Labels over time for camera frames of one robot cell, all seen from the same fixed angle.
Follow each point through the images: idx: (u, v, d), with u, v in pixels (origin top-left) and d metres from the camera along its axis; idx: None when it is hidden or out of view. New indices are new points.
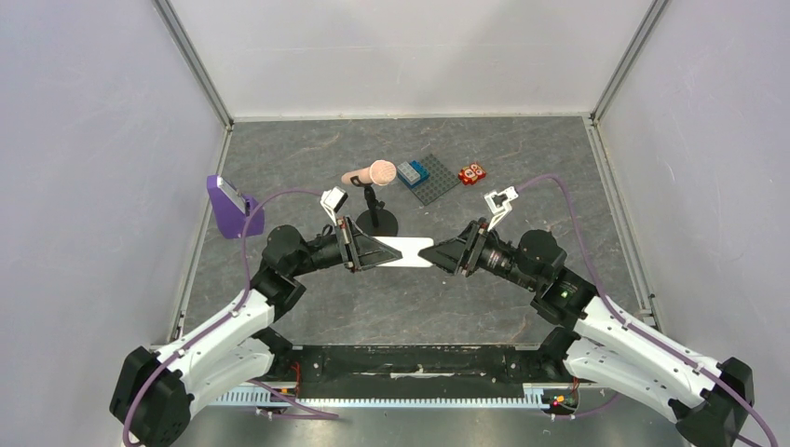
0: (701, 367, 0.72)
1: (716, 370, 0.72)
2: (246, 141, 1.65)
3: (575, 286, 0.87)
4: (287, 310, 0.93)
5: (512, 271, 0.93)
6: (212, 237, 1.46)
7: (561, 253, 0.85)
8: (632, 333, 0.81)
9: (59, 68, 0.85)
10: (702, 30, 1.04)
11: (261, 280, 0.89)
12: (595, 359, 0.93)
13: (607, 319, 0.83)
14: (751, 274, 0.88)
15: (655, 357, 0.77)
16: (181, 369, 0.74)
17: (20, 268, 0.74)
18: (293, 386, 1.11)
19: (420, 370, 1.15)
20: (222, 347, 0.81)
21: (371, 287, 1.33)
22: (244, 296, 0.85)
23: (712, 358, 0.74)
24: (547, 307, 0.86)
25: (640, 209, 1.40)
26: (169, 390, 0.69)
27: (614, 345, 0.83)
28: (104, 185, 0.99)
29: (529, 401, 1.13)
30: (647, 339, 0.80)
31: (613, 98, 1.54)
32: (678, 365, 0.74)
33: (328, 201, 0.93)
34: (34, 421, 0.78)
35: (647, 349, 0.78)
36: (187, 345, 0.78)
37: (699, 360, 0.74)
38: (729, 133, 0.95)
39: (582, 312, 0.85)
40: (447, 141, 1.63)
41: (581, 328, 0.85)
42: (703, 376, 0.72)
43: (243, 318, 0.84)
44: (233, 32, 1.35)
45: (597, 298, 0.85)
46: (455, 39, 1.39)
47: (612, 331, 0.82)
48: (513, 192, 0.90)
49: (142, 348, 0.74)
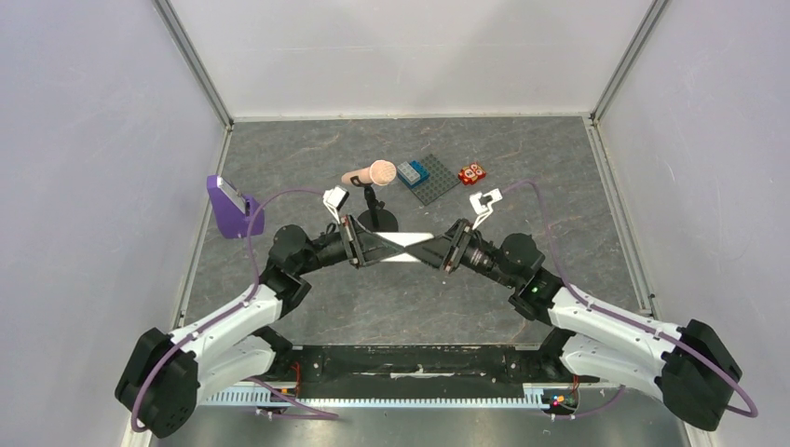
0: (660, 332, 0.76)
1: (677, 333, 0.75)
2: (246, 141, 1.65)
3: (546, 282, 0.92)
4: (292, 308, 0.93)
5: (493, 270, 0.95)
6: (212, 237, 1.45)
7: (539, 256, 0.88)
8: (595, 313, 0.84)
9: (60, 67, 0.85)
10: (703, 30, 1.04)
11: (269, 277, 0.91)
12: (589, 351, 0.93)
13: (573, 304, 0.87)
14: (751, 274, 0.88)
15: (619, 331, 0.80)
16: (195, 350, 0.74)
17: (20, 268, 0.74)
18: (293, 386, 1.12)
19: (420, 370, 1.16)
20: (231, 334, 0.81)
21: (371, 287, 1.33)
22: (254, 288, 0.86)
23: (674, 324, 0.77)
24: (524, 305, 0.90)
25: (640, 208, 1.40)
26: (183, 370, 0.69)
27: (583, 328, 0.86)
28: (104, 184, 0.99)
29: (529, 401, 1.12)
30: (610, 316, 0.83)
31: (613, 98, 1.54)
32: (640, 335, 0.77)
33: (330, 196, 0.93)
34: (35, 421, 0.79)
35: (611, 324, 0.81)
36: (200, 329, 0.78)
37: (658, 327, 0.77)
38: (729, 133, 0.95)
39: (551, 303, 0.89)
40: (447, 141, 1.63)
41: (555, 319, 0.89)
42: (663, 342, 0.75)
43: (253, 310, 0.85)
44: (233, 32, 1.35)
45: (564, 289, 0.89)
46: (456, 39, 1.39)
47: (577, 314, 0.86)
48: (498, 194, 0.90)
49: (153, 330, 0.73)
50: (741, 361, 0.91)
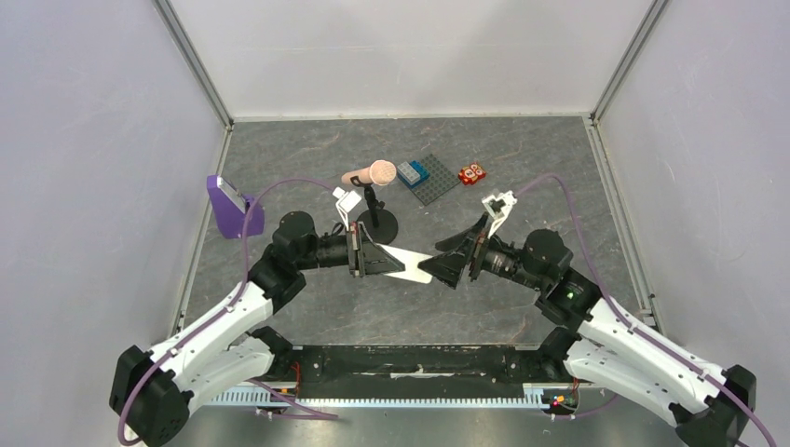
0: (706, 374, 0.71)
1: (722, 377, 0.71)
2: (246, 141, 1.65)
3: (580, 287, 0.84)
4: (284, 304, 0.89)
5: (518, 273, 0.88)
6: (212, 237, 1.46)
7: (567, 254, 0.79)
8: (637, 338, 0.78)
9: (60, 68, 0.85)
10: (702, 30, 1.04)
11: (260, 271, 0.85)
12: (596, 361, 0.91)
13: (613, 322, 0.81)
14: (751, 275, 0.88)
15: (660, 362, 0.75)
16: (174, 369, 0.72)
17: (20, 269, 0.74)
18: (293, 386, 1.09)
19: (420, 370, 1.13)
20: (217, 345, 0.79)
21: (371, 287, 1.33)
22: (239, 290, 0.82)
23: (716, 365, 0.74)
24: (551, 308, 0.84)
25: (640, 208, 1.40)
26: (160, 391, 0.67)
27: (615, 346, 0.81)
28: (104, 184, 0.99)
29: (529, 401, 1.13)
30: (654, 345, 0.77)
31: (613, 98, 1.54)
32: (684, 372, 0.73)
33: (343, 203, 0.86)
34: (35, 421, 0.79)
35: (653, 354, 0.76)
36: (182, 344, 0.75)
37: (704, 368, 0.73)
38: (729, 133, 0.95)
39: (588, 314, 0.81)
40: (447, 140, 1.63)
41: (585, 330, 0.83)
42: (708, 384, 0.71)
43: (238, 314, 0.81)
44: (233, 31, 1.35)
45: (602, 300, 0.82)
46: (456, 39, 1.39)
47: (617, 334, 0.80)
48: (510, 196, 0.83)
49: (134, 347, 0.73)
50: (741, 361, 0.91)
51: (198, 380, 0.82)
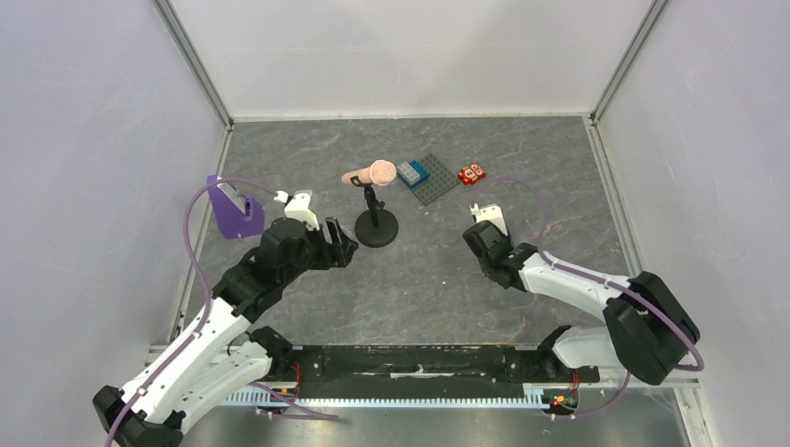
0: (609, 281, 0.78)
1: (626, 282, 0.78)
2: (246, 141, 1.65)
3: (519, 248, 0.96)
4: (260, 313, 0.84)
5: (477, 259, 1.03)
6: (212, 237, 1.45)
7: (486, 225, 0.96)
8: (559, 270, 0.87)
9: (60, 67, 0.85)
10: (702, 29, 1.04)
11: (228, 283, 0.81)
12: (567, 337, 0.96)
13: (539, 264, 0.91)
14: (751, 274, 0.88)
15: (575, 283, 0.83)
16: (145, 409, 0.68)
17: (20, 268, 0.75)
18: (293, 386, 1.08)
19: (420, 370, 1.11)
20: (191, 371, 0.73)
21: (371, 287, 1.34)
22: (206, 311, 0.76)
23: (625, 276, 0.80)
24: (497, 271, 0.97)
25: (639, 208, 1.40)
26: (135, 433, 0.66)
27: (550, 288, 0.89)
28: (104, 183, 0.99)
29: (529, 401, 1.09)
30: (571, 272, 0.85)
31: (613, 98, 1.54)
32: (592, 286, 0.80)
33: (294, 209, 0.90)
34: (36, 421, 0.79)
35: (569, 279, 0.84)
36: (149, 380, 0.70)
37: (608, 276, 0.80)
38: (728, 133, 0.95)
39: (522, 264, 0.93)
40: (447, 141, 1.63)
41: (528, 285, 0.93)
42: (612, 290, 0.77)
43: (208, 337, 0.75)
44: (234, 31, 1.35)
45: (536, 254, 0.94)
46: (455, 39, 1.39)
47: (542, 272, 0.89)
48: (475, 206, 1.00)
49: (106, 388, 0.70)
50: (742, 362, 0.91)
51: (190, 398, 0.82)
